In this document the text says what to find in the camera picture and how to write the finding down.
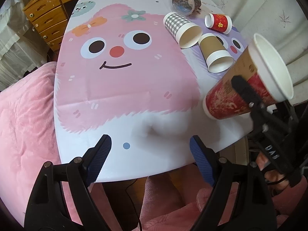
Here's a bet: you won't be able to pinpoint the tall red paper cup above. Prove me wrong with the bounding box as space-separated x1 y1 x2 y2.
203 33 294 119

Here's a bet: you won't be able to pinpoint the brown sleeve paper cup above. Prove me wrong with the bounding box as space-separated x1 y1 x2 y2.
198 33 234 74

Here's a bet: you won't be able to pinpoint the small red paper cup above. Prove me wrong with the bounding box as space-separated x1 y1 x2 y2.
205 13 232 34

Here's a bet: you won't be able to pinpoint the checkered paper cup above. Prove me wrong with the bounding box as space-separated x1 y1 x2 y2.
163 12 203 49

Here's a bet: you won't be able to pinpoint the dark patterned plastic cup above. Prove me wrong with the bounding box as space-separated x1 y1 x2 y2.
170 0 202 16

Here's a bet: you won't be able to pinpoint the pink robe legs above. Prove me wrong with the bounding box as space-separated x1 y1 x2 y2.
139 160 307 230

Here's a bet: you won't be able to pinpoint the pink fluffy blanket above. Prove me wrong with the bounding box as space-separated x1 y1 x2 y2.
0 61 97 228

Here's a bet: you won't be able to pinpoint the cartoon monster tablecloth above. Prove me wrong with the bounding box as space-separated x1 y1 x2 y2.
54 0 252 182

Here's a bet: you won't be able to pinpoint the white floral curtain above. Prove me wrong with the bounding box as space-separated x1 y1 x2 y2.
212 0 307 105

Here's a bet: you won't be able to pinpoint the lace covered piano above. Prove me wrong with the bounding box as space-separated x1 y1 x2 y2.
1 0 49 91

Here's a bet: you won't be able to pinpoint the wooden desk with drawers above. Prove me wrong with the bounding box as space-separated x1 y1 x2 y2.
23 0 77 53

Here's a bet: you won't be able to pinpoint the black cable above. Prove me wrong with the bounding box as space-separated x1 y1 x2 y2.
124 179 143 231

